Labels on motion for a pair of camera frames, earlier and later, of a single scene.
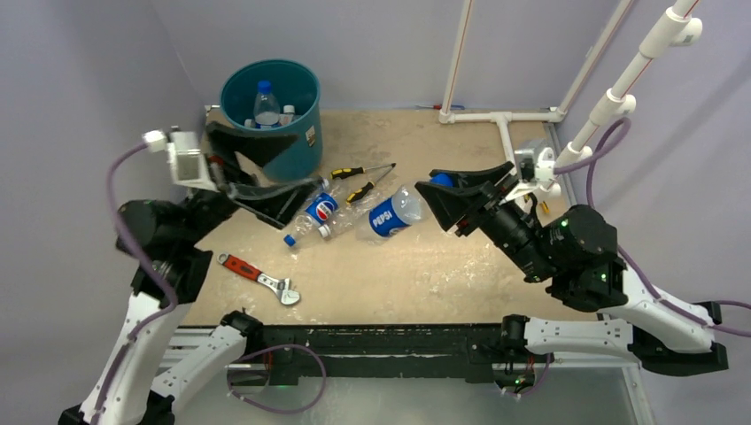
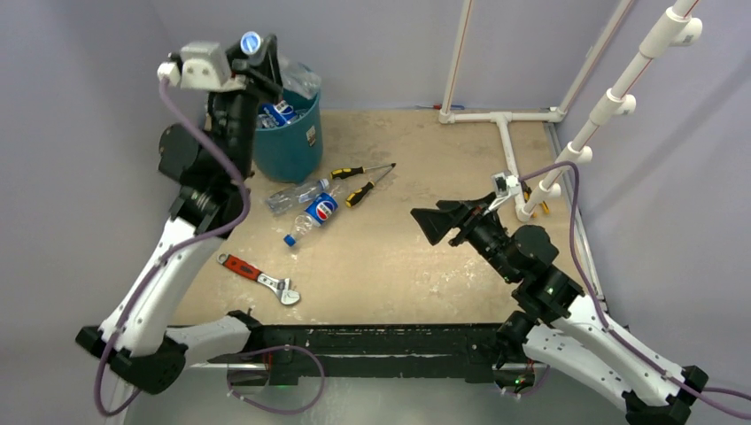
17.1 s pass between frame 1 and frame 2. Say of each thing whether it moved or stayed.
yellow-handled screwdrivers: stayed
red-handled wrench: stayed
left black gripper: moved
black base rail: stayed
